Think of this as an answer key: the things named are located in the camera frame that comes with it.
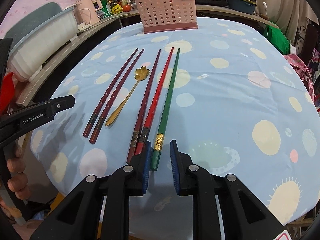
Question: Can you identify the green chopstick group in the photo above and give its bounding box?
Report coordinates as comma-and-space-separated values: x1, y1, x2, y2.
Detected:
150, 48, 181, 171

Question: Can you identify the red chopstick group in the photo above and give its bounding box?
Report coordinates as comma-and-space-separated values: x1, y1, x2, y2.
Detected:
134, 47, 174, 155

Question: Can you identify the dark maroon chopstick group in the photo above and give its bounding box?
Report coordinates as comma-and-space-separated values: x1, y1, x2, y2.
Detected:
126, 50, 161, 164

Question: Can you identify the gold flower spoon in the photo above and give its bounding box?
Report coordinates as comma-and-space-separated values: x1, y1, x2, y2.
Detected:
105, 66, 150, 126

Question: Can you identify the person's left hand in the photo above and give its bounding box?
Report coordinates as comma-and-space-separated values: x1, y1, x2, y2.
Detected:
7, 144, 31, 200

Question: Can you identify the white dish drainer bin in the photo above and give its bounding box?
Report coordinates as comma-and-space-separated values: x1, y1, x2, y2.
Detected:
4, 2, 78, 82

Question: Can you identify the light blue patterned tablecloth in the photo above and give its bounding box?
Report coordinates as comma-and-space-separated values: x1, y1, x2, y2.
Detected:
30, 17, 320, 225

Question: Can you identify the pink electric kettle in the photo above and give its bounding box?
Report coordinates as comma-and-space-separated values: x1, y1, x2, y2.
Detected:
74, 0, 103, 25

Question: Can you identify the pink perforated utensil basket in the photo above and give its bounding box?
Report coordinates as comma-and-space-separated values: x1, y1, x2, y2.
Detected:
135, 0, 198, 34

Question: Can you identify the green bottle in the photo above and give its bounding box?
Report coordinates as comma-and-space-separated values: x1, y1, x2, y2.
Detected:
96, 0, 112, 20

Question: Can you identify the red tomato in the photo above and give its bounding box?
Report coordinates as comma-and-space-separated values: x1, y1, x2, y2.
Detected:
122, 4, 132, 12

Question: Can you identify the yellow snack packet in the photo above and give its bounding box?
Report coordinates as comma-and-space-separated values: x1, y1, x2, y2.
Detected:
111, 4, 123, 15

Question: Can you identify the pink floral cloth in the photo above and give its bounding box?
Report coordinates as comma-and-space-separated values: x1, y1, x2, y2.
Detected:
284, 54, 315, 103

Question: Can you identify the green plastic bag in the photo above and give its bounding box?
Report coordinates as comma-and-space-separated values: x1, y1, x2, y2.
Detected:
263, 25, 291, 55

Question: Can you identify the yellow oil bottle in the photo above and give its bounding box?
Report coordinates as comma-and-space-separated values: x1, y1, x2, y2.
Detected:
120, 0, 130, 7

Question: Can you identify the beige curtain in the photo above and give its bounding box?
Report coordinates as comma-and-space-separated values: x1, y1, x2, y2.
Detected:
255, 0, 319, 42

